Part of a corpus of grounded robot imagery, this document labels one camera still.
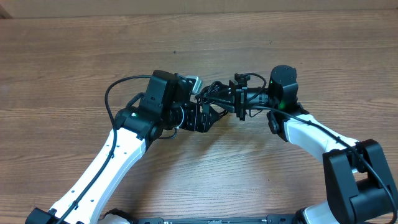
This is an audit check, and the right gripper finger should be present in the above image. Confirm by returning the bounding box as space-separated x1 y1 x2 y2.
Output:
203 97 235 113
202 85 230 96

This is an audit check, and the black usb cable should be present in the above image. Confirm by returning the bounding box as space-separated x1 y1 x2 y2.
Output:
194 80 231 121

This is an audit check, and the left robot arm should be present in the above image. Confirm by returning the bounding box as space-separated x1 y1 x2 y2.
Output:
25 70 221 224

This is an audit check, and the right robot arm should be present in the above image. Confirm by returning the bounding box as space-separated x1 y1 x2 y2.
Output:
197 65 397 223

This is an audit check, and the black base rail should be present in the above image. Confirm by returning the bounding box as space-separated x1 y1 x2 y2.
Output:
99 208 302 224

